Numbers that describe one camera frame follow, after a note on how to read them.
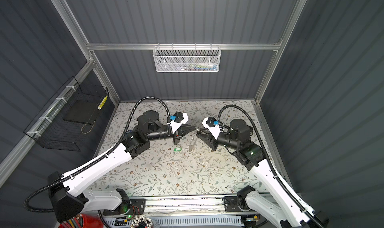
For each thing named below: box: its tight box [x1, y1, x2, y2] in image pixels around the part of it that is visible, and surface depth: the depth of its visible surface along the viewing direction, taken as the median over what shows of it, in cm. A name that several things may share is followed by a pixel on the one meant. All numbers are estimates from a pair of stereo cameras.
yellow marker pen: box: [97, 95, 108, 110], surface depth 83 cm
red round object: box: [58, 213, 104, 228], surface depth 62 cm
